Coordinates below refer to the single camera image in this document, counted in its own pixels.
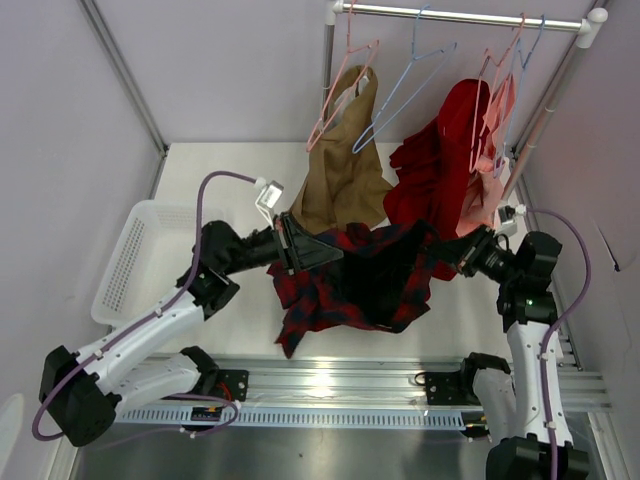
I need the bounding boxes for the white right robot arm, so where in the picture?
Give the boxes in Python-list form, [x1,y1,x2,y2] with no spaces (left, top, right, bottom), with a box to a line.
[415,226,590,479]

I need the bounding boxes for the red garment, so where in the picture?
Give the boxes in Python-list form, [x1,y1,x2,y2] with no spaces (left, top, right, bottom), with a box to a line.
[382,78,492,281]

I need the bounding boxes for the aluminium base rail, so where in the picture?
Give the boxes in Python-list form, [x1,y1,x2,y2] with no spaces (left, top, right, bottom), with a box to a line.
[134,355,611,415]

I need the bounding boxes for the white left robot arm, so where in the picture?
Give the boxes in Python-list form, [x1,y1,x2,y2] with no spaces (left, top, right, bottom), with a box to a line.
[32,213,343,447]

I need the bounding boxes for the red plaid skirt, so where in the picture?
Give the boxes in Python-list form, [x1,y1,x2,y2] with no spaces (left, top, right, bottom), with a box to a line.
[267,220,439,358]

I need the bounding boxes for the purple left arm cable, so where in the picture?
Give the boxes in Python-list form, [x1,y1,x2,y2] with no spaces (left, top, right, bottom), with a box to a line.
[32,171,261,444]

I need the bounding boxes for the white perforated plastic basket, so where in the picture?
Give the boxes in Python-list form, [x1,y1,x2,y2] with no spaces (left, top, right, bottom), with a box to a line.
[91,200,196,328]

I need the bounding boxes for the blue hanger at right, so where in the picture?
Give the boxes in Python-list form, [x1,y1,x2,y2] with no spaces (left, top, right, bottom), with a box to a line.
[493,15,546,178]

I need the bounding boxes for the metal clothes rack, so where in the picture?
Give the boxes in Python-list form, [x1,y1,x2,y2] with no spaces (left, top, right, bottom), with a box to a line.
[319,0,612,211]

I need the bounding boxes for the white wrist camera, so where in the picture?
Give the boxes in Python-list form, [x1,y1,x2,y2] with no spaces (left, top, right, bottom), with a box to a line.
[496,204,527,237]
[254,177,284,226]

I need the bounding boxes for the pink hanger with tan skirt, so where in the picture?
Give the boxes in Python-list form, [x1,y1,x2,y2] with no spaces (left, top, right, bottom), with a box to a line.
[306,1,380,153]

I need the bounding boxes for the pink garment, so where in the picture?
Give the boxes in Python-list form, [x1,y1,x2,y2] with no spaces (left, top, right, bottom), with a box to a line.
[456,96,504,237]

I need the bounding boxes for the light blue wire hanger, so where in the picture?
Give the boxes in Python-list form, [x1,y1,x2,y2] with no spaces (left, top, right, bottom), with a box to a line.
[352,4,458,154]

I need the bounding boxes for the white slotted cable duct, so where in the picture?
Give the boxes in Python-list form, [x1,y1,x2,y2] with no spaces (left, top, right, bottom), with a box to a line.
[118,404,466,431]

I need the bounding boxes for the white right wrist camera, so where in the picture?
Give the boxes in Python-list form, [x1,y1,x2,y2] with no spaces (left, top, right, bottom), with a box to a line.
[496,204,527,237]

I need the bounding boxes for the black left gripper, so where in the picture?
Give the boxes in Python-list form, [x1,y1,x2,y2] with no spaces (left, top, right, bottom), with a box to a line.
[221,211,342,276]

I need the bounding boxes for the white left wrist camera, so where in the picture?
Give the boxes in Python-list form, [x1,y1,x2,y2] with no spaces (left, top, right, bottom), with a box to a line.
[254,177,284,226]

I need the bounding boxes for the tan skirt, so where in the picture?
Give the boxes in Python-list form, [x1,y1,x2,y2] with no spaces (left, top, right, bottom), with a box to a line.
[290,65,392,234]

